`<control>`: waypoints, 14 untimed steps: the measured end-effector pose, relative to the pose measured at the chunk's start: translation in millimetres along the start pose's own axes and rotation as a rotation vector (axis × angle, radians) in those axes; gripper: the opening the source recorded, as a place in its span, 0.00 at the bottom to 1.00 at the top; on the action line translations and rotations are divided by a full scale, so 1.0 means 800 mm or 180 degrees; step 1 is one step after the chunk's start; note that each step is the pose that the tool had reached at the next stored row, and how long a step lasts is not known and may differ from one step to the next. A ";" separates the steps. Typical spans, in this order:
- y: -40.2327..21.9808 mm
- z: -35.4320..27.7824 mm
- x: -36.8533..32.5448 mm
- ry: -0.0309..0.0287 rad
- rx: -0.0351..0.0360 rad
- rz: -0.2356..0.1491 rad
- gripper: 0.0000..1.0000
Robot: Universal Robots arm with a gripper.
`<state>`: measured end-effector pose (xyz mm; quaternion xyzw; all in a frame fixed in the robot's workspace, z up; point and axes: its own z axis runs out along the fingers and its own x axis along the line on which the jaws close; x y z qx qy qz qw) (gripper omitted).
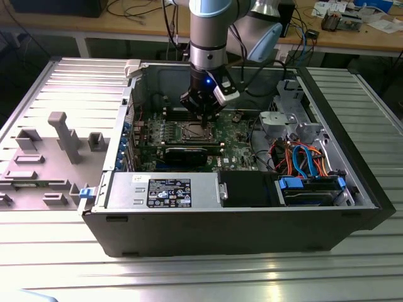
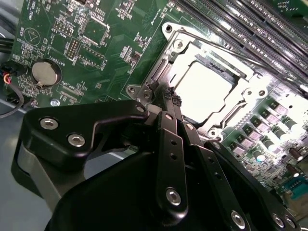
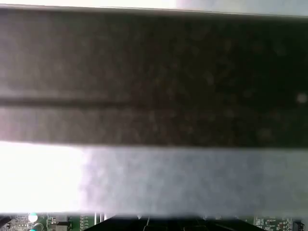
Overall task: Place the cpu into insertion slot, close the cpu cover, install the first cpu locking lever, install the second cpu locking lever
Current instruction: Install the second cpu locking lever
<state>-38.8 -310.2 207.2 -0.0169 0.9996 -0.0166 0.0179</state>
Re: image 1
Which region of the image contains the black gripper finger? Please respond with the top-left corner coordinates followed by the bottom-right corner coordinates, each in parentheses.
top-left (179, 89), bottom-right (207, 127)
top-left (205, 98), bottom-right (226, 128)

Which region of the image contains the silver CPU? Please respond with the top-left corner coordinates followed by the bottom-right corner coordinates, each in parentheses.
top-left (186, 125), bottom-right (206, 138)

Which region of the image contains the CPU socket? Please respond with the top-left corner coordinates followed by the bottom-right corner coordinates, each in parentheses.
top-left (178, 120), bottom-right (220, 142)

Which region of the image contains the green RAM stick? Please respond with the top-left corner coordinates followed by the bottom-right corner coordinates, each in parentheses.
top-left (164, 139), bottom-right (222, 148)

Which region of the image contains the green motherboard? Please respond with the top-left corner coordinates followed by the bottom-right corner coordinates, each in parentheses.
top-left (132, 108), bottom-right (263, 172)

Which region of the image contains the black graphics card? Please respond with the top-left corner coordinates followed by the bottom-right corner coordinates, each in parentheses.
top-left (163, 145), bottom-right (209, 167)

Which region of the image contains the metal drive cage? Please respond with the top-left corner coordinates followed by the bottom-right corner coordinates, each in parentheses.
top-left (259, 78), bottom-right (331, 148)

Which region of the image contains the pale grey case latch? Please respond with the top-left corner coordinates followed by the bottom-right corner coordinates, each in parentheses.
top-left (124, 59), bottom-right (142, 79)

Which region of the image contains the silver power supply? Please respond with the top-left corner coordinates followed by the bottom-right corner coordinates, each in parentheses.
top-left (105, 171), bottom-right (221, 211)

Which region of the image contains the wooden desk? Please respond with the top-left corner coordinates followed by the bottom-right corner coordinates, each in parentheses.
top-left (0, 0), bottom-right (403, 59)

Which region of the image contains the black PC case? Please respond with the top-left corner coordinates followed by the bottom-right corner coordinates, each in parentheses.
top-left (81, 58), bottom-right (397, 259)

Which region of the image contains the hard disk in blue carrier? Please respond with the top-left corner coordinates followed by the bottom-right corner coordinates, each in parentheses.
top-left (275, 176), bottom-right (347, 207)

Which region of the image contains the brown coil component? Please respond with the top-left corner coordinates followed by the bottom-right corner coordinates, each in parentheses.
top-left (321, 9), bottom-right (341, 32)

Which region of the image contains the grey parts rack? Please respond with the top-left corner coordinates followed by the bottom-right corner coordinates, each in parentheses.
top-left (0, 111), bottom-right (110, 211)

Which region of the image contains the grey electronics box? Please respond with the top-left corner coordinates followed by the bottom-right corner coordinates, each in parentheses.
top-left (339, 11), bottom-right (363, 32)

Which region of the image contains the black computer tower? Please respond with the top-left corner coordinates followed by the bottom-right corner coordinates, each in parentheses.
top-left (9, 0), bottom-right (110, 18)

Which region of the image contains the white paper sheet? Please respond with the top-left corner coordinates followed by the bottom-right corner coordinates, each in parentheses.
top-left (366, 18), bottom-right (403, 34)

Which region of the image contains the blue box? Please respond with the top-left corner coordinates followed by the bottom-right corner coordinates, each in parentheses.
top-left (352, 0), bottom-right (394, 10)

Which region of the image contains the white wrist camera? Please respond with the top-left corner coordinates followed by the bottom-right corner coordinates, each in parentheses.
top-left (213, 81), bottom-right (241, 106)

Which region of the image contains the blue flat wire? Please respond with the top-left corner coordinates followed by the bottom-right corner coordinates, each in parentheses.
top-left (291, 145), bottom-right (309, 177)
top-left (304, 143), bottom-right (319, 179)

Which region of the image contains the orange wire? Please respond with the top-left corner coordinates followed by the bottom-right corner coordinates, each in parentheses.
top-left (302, 143), bottom-right (330, 177)

